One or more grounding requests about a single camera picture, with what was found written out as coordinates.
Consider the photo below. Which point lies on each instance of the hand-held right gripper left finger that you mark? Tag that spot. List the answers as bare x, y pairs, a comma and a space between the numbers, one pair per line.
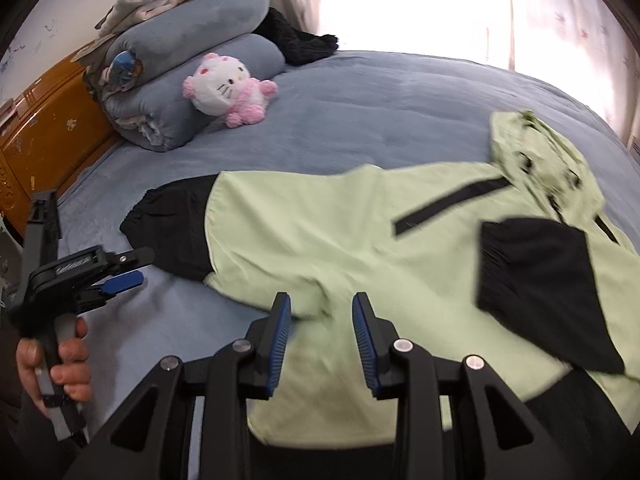
280, 342

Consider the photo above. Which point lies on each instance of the wooden headboard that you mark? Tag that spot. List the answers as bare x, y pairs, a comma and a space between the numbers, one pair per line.
45, 130

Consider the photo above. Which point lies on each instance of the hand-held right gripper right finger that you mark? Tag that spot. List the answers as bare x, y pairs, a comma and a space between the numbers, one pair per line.
362, 342

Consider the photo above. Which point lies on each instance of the person's left hand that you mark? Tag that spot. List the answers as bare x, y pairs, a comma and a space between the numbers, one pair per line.
75, 365

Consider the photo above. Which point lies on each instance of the leaf print curtain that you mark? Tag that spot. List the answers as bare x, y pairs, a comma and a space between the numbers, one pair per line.
550, 20

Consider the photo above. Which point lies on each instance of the blue fleece bed blanket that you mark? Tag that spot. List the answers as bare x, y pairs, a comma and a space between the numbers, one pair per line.
375, 110

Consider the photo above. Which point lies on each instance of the black fuzzy cloth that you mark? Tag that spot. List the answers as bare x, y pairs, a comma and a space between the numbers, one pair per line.
295, 42

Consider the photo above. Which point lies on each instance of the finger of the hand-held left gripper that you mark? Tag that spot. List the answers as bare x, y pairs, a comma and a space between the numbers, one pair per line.
132, 256
125, 281

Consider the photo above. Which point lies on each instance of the rolled blue quilt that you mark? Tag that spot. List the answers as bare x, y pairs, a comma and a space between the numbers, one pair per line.
175, 110
200, 15

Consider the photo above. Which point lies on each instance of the green and black jacket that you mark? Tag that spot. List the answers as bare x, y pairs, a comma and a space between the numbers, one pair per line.
325, 230

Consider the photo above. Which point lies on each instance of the cartoon print cloth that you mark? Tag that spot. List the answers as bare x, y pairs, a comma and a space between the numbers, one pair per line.
122, 67

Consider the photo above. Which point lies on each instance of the pink and white plush toy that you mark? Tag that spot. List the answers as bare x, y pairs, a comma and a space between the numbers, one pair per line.
220, 80

